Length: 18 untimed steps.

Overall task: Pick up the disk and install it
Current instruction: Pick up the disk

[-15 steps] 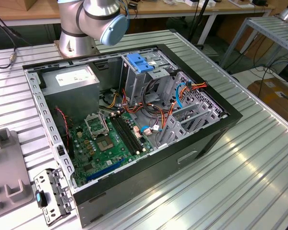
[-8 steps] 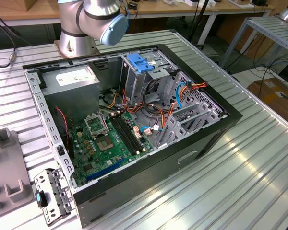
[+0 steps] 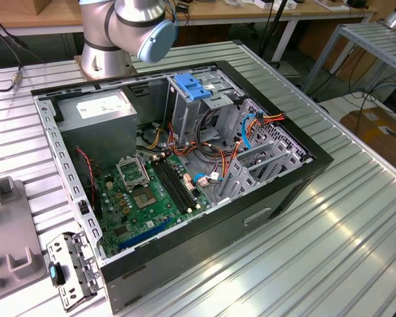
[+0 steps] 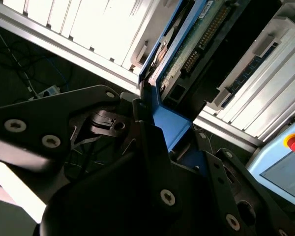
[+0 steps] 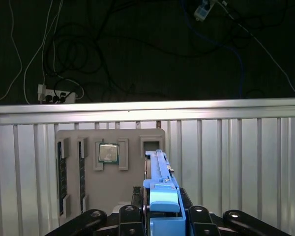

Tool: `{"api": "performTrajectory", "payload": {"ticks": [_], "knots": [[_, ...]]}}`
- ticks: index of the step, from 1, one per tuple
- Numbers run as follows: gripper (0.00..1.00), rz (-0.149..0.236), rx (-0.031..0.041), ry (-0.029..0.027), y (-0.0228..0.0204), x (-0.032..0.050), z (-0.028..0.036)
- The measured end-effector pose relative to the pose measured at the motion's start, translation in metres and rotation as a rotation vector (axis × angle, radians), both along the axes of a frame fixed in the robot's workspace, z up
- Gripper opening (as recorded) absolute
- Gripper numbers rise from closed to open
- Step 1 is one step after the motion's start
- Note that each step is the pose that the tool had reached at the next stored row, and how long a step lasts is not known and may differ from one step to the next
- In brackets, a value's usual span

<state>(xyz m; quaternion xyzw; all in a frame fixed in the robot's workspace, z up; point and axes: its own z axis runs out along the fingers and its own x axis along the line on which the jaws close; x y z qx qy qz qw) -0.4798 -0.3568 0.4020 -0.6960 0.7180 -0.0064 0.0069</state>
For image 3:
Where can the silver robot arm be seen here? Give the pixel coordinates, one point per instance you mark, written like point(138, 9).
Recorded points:
point(99, 33)

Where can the cardboard box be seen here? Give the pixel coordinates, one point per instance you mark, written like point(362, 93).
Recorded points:
point(376, 132)

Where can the black case fan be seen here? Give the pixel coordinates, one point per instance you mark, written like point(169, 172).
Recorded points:
point(85, 191)

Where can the grey part rack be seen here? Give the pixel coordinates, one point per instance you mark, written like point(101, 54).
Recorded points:
point(10, 228)

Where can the grey metal disk bay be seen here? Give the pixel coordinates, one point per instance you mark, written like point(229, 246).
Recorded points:
point(237, 171)

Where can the blue expansion slot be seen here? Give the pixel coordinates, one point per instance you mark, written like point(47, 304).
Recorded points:
point(145, 235)

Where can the metal bracket with blue tab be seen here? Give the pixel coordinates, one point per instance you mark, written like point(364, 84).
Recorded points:
point(79, 264)

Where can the black RAM slot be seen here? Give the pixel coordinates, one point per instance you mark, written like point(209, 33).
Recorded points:
point(179, 183)
point(175, 185)
point(183, 182)
point(170, 186)

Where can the wooden desk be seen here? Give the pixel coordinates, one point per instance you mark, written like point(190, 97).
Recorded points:
point(217, 11)

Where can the small brown box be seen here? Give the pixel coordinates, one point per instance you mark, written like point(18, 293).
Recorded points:
point(52, 6)

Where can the metal slat table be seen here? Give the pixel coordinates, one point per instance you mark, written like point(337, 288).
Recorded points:
point(376, 39)

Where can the black PC case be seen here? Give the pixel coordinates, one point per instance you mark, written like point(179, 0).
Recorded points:
point(201, 244)

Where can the CPU socket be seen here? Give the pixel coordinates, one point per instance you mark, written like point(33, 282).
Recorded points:
point(145, 198)

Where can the grey power supply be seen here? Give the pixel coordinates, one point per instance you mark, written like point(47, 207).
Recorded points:
point(99, 132)

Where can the green motherboard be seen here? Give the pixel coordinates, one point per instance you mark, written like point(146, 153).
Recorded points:
point(135, 224)

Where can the grey metal drive cage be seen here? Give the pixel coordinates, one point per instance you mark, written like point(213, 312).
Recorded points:
point(184, 115)

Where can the blue plastic drive latch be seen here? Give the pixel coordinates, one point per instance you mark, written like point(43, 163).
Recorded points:
point(189, 87)

